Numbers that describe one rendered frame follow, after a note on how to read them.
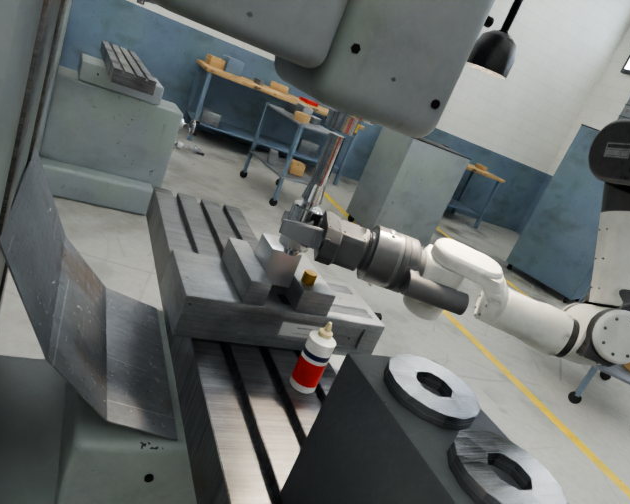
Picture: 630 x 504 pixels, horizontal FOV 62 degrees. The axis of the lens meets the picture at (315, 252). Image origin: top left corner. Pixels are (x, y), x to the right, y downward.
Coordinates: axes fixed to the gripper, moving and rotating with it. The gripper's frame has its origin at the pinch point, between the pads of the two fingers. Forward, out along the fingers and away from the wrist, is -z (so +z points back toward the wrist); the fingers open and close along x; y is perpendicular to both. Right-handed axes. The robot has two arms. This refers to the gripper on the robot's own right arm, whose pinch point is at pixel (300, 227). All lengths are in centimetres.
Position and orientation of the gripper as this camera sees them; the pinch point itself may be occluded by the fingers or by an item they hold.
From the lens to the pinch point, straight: 78.1
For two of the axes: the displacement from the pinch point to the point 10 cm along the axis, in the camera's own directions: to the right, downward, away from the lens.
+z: 9.3, 3.4, 1.4
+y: -3.6, 8.8, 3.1
